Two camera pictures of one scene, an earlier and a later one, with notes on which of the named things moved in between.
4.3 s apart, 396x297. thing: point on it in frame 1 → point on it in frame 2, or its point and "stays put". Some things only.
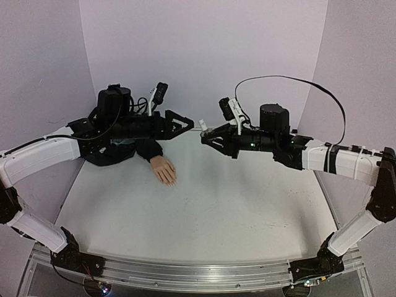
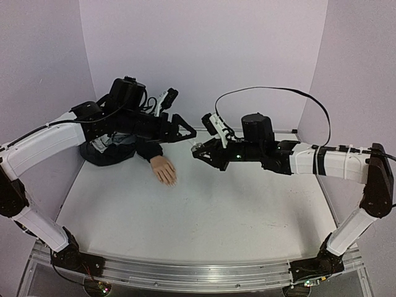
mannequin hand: x=164 y=169 stays put
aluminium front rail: x=179 y=275 stays put
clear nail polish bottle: x=208 y=133 → x=197 y=146
